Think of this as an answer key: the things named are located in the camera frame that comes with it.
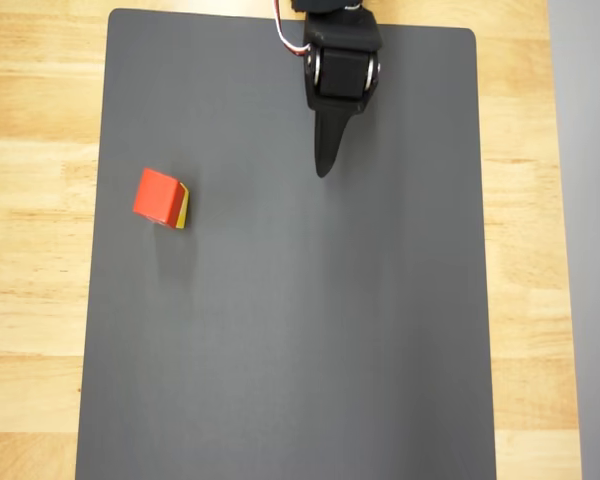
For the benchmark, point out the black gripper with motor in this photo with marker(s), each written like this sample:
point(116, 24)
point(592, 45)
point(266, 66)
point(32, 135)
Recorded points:
point(342, 76)

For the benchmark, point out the red wooden letter cube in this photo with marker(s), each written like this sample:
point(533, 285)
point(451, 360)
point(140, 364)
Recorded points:
point(155, 197)

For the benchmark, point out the black robot arm with base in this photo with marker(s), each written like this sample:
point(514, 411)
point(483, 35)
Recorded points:
point(325, 4)

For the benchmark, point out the yellow wooden letter cube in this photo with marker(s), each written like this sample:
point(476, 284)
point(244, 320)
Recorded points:
point(184, 212)

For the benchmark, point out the dark grey rubber mat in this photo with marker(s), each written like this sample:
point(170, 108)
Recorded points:
point(280, 325)

